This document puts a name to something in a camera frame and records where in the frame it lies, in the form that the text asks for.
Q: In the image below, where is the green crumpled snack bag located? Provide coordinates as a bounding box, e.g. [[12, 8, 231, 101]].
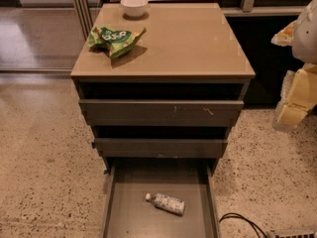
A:
[[88, 27, 147, 60]]

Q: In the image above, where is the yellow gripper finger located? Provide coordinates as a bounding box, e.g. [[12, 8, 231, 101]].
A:
[[276, 67, 317, 126], [270, 21, 295, 47]]

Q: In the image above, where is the clear plastic water bottle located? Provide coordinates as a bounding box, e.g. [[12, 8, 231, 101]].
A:
[[146, 193, 185, 216]]

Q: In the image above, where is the grey middle drawer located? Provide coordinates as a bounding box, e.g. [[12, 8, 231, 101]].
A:
[[94, 138, 228, 159]]

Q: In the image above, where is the black floor cable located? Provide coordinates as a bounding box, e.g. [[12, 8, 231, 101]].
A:
[[219, 212, 268, 238]]

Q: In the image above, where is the grey drawer cabinet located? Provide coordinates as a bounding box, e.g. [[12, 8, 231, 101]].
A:
[[71, 3, 255, 168]]

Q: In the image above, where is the grey top drawer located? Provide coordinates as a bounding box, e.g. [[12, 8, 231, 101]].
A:
[[79, 99, 244, 127]]

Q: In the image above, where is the white ceramic bowl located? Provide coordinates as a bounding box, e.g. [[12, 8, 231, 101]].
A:
[[120, 0, 149, 18]]

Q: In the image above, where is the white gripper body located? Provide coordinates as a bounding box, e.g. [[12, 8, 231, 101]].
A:
[[292, 0, 317, 64]]

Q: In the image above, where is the grey open bottom drawer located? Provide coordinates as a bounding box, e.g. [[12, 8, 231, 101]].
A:
[[100, 159, 221, 238]]

